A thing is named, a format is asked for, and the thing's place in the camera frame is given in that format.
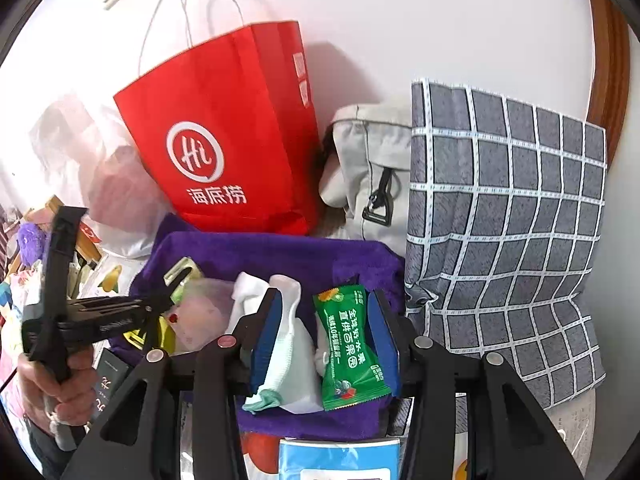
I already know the green snack packet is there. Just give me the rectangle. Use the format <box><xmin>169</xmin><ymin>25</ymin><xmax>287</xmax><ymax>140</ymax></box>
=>
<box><xmin>312</xmin><ymin>285</ymin><xmax>392</xmax><ymax>412</ymax></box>

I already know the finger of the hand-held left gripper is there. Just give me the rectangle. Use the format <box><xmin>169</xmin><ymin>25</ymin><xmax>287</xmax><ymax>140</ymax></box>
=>
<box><xmin>144</xmin><ymin>266</ymin><xmax>194</xmax><ymax>312</ymax></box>
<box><xmin>140</xmin><ymin>310</ymin><xmax>167</xmax><ymax>352</ymax></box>

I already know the clear drawstring pouch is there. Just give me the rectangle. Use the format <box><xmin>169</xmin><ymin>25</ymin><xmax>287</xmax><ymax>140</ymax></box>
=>
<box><xmin>172</xmin><ymin>279</ymin><xmax>238</xmax><ymax>356</ymax></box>

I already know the grey checked cushion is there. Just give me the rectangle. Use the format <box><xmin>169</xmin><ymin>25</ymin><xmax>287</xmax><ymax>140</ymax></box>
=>
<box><xmin>404</xmin><ymin>78</ymin><xmax>608</xmax><ymax>396</ymax></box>

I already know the white fluffy towel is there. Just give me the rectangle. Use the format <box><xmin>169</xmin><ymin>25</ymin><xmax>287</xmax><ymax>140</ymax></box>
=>
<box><xmin>227</xmin><ymin>271</ymin><xmax>326</xmax><ymax>415</ymax></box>

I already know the purple towel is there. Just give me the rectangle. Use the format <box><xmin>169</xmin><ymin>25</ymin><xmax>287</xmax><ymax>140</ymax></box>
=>
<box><xmin>107</xmin><ymin>212</ymin><xmax>406</xmax><ymax>441</ymax></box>

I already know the mint green cloth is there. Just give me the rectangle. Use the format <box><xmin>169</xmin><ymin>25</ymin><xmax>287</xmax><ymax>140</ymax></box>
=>
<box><xmin>242</xmin><ymin>385</ymin><xmax>286</xmax><ymax>413</ymax></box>

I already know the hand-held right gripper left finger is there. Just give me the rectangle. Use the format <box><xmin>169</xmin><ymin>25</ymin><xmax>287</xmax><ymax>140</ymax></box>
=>
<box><xmin>60</xmin><ymin>287</ymin><xmax>285</xmax><ymax>480</ymax></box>

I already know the purple plush toy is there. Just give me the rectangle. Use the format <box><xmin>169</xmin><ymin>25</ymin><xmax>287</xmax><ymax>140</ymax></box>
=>
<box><xmin>17</xmin><ymin>222</ymin><xmax>51</xmax><ymax>266</ymax></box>

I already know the blue tissue pack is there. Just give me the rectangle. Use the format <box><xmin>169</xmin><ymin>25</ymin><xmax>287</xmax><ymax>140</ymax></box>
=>
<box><xmin>277</xmin><ymin>437</ymin><xmax>402</xmax><ymax>480</ymax></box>

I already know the red paper bag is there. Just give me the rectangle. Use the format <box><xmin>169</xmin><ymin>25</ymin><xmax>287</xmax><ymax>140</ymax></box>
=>
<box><xmin>113</xmin><ymin>0</ymin><xmax>321</xmax><ymax>236</ymax></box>

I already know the wooden door frame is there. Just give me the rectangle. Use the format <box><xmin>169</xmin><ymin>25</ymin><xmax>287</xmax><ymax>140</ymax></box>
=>
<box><xmin>582</xmin><ymin>0</ymin><xmax>631</xmax><ymax>171</ymax></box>

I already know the yellow black cloth bag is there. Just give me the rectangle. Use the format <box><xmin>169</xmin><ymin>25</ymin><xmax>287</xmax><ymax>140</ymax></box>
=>
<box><xmin>122</xmin><ymin>310</ymin><xmax>176</xmax><ymax>353</ymax></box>

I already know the grey backpack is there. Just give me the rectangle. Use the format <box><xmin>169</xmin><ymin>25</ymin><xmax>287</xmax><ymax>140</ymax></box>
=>
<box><xmin>318</xmin><ymin>95</ymin><xmax>413</xmax><ymax>261</ymax></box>

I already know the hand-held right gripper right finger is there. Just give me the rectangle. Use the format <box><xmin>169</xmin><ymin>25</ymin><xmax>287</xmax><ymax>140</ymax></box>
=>
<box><xmin>366</xmin><ymin>289</ymin><xmax>586</xmax><ymax>480</ymax></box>

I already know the person's left hand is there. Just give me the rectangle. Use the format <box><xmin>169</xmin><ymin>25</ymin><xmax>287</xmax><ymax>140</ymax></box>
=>
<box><xmin>20</xmin><ymin>345</ymin><xmax>99</xmax><ymax>441</ymax></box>

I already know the green patterned tissue packet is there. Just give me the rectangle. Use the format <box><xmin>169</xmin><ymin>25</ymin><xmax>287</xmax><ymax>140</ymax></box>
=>
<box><xmin>165</xmin><ymin>256</ymin><xmax>203</xmax><ymax>306</ymax></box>

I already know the white plastic shopping bag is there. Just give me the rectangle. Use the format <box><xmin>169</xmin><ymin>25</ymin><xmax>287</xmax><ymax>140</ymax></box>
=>
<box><xmin>27</xmin><ymin>92</ymin><xmax>173</xmax><ymax>261</ymax></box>

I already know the pastel printed quilt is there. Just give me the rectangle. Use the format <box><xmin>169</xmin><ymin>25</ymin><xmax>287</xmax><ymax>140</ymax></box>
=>
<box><xmin>0</xmin><ymin>265</ymin><xmax>41</xmax><ymax>311</ymax></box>

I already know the dark green tea box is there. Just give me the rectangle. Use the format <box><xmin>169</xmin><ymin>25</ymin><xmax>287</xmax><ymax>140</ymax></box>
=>
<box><xmin>89</xmin><ymin>349</ymin><xmax>132</xmax><ymax>428</ymax></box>

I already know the fruit print tablecloth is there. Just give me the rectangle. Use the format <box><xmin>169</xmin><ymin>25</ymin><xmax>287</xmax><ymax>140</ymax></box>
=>
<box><xmin>75</xmin><ymin>252</ymin><xmax>601</xmax><ymax>480</ymax></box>

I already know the wooden headboard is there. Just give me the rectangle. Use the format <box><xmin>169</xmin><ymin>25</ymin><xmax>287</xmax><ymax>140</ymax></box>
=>
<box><xmin>22</xmin><ymin>195</ymin><xmax>68</xmax><ymax>223</ymax></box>

